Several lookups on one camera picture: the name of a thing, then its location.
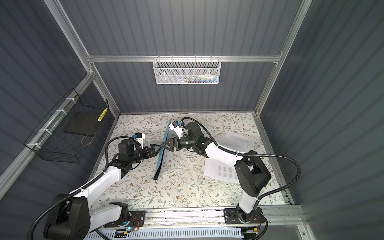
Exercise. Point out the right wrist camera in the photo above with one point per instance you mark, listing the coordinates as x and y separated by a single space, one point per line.
179 128

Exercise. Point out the white ventilated cable duct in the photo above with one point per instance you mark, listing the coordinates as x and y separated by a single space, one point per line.
222 233

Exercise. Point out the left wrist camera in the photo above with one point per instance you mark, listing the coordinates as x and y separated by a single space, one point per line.
140 138

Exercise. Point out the blue folder with black inside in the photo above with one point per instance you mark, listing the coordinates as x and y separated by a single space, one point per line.
161 154

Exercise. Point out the yellow marker in basket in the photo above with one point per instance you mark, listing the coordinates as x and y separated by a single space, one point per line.
102 115

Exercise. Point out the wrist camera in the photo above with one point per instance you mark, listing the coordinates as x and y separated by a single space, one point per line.
140 138
179 128

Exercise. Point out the printed paper sheet far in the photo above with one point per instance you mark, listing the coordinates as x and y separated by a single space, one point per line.
236 142

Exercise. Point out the white wire mesh basket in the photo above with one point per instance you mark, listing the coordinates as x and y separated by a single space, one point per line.
166 72

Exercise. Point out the black pad in basket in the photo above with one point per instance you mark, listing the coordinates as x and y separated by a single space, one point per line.
84 124

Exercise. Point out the black wire basket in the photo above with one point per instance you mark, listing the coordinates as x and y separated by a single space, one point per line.
49 142

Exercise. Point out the printed paper sheet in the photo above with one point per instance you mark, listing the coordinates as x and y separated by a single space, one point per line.
236 142
218 171

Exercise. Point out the printed paper sheet near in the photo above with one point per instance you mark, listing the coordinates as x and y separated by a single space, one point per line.
218 171

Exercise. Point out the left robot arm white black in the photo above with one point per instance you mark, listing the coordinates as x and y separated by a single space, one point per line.
70 216

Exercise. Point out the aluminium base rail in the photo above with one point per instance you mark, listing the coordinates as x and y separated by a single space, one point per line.
215 217

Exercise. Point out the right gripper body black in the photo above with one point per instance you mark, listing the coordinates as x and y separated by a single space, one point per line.
186 142

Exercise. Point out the aluminium frame of enclosure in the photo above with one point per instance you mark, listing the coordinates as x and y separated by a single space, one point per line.
106 48

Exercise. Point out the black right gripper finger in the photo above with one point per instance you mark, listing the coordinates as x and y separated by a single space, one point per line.
171 141
171 148

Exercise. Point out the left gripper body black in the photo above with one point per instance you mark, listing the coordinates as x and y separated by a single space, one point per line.
143 153

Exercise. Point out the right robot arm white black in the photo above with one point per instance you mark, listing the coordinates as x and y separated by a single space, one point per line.
251 172

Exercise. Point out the pens in white basket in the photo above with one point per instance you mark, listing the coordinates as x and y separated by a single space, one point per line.
199 79

